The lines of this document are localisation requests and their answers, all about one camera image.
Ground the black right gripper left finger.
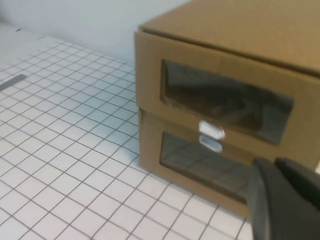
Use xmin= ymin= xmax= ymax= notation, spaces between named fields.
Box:
xmin=246 ymin=157 xmax=320 ymax=240

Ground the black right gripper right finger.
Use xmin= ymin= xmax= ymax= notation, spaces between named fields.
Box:
xmin=274 ymin=156 xmax=320 ymax=201

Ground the white plastic drawer handle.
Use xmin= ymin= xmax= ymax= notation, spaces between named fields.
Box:
xmin=198 ymin=120 xmax=226 ymax=141

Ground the cardboard drawer with window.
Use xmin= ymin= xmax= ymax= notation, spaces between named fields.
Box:
xmin=134 ymin=31 xmax=320 ymax=181
xmin=138 ymin=107 xmax=254 ymax=219

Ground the brown cardboard box shell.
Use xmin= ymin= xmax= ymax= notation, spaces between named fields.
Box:
xmin=138 ymin=0 xmax=320 ymax=79

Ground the white grid tablecloth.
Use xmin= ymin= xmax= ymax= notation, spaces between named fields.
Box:
xmin=0 ymin=34 xmax=254 ymax=240

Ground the grey tape strip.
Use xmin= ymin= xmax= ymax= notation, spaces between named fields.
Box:
xmin=0 ymin=73 xmax=27 ymax=92

